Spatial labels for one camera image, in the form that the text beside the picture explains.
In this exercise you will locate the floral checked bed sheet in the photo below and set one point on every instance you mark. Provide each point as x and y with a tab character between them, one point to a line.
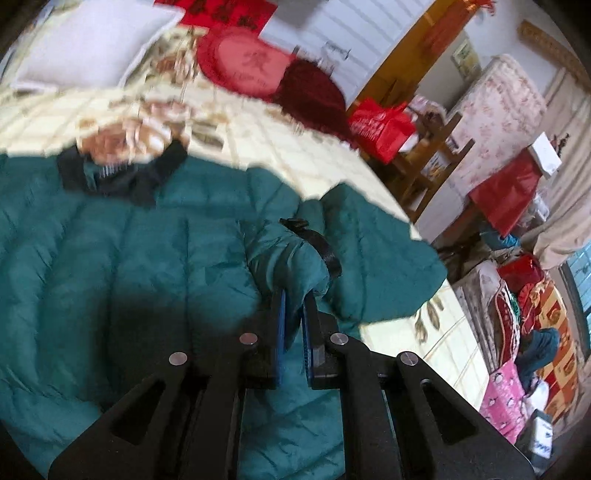
258	129

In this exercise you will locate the floral mattress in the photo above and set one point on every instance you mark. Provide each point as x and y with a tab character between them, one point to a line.
494	106

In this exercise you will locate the pile of colourful clothes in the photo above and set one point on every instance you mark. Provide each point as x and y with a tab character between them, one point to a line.
554	318

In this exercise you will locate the green puffer jacket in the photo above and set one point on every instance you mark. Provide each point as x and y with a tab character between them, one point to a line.
138	254

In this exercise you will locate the white box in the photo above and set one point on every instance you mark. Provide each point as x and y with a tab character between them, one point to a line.
547	154

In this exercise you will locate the red heart-shaped cushion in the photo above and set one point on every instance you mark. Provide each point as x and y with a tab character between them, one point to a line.
244	64

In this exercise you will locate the wooden chair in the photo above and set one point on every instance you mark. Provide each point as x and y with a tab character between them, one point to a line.
418	184

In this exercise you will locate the dark red velvet cushion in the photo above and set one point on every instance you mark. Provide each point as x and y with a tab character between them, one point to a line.
314	101

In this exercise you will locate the teal cloth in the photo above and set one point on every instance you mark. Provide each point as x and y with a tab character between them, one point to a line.
540	350

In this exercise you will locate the beige curtain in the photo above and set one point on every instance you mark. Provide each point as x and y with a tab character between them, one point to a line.
561	217

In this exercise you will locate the red shopping bag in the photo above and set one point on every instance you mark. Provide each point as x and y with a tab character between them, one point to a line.
378	129

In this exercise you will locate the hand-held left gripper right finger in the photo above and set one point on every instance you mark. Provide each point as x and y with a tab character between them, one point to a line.
307	350

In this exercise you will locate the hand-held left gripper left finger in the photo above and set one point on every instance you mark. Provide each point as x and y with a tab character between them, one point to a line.
278	341

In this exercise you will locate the white pillow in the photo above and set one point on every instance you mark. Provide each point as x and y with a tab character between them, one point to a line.
92	41

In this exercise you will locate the pink printed bag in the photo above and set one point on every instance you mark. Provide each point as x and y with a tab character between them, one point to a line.
503	401

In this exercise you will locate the red banner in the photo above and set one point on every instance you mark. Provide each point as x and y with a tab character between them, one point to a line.
217	14

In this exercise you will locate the small wall picture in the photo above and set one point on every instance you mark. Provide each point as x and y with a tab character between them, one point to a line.
466	57

